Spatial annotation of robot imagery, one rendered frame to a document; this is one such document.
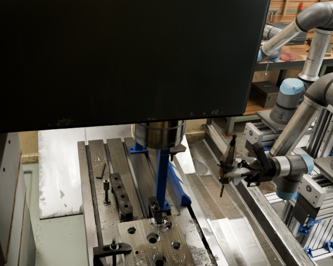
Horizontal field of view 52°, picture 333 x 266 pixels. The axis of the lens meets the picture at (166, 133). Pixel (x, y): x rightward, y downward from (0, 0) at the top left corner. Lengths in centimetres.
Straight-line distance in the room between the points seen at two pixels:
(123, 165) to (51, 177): 45
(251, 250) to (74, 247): 83
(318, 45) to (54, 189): 161
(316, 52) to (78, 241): 157
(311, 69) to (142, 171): 108
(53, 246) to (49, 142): 63
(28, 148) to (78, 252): 79
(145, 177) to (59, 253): 52
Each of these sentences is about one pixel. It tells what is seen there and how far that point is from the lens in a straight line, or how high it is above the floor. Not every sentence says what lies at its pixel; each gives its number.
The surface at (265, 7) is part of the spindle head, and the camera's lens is 84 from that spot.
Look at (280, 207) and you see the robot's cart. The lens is 274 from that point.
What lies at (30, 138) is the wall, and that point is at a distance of 219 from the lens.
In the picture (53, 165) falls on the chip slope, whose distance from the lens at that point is 201.
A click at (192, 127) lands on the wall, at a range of 232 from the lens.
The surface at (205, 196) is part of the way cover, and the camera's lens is 185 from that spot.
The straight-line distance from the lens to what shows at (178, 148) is 133.
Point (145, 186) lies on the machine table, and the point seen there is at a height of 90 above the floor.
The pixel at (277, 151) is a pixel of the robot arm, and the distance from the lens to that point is 143.
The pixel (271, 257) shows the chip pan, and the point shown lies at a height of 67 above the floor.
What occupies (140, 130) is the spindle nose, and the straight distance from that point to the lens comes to 94.
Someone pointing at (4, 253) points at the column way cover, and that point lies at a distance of 93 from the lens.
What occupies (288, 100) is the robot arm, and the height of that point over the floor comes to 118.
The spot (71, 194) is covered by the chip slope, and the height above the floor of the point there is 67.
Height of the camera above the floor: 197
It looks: 32 degrees down
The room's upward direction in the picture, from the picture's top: 5 degrees clockwise
